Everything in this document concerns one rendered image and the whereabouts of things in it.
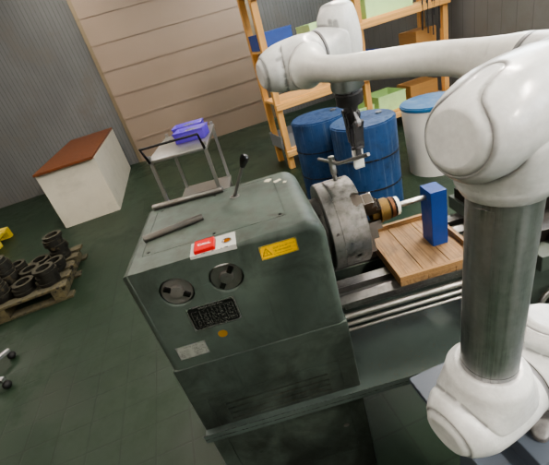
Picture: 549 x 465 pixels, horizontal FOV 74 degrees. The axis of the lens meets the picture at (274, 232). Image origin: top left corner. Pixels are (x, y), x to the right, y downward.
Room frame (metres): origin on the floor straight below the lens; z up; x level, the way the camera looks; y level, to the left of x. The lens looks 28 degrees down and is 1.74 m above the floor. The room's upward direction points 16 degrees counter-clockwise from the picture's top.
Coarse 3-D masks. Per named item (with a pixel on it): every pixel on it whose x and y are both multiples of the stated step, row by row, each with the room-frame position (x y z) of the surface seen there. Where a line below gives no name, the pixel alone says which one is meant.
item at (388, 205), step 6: (378, 198) 1.16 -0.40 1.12; (384, 198) 1.15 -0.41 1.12; (390, 198) 1.14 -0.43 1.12; (384, 204) 1.13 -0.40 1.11; (390, 204) 1.13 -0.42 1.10; (396, 204) 1.12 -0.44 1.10; (384, 210) 1.11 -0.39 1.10; (390, 210) 1.11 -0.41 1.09; (396, 210) 1.11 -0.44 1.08; (372, 216) 1.16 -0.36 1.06; (378, 216) 1.12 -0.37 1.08; (384, 216) 1.11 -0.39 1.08; (390, 216) 1.11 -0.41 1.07
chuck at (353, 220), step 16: (336, 192) 1.09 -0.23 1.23; (352, 192) 1.08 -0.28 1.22; (336, 208) 1.04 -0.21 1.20; (352, 208) 1.03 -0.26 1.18; (352, 224) 1.01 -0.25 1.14; (368, 224) 1.00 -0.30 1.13; (352, 240) 1.00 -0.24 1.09; (368, 240) 0.99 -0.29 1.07; (352, 256) 1.01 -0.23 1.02; (368, 256) 1.02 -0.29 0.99
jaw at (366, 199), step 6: (354, 198) 1.06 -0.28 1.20; (360, 198) 1.06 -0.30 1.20; (366, 198) 1.07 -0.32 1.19; (372, 198) 1.06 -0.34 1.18; (354, 204) 1.05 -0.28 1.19; (366, 204) 1.05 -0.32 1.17; (372, 204) 1.06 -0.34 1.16; (378, 204) 1.11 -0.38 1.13; (366, 210) 1.09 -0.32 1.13; (372, 210) 1.10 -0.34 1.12; (378, 210) 1.11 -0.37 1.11
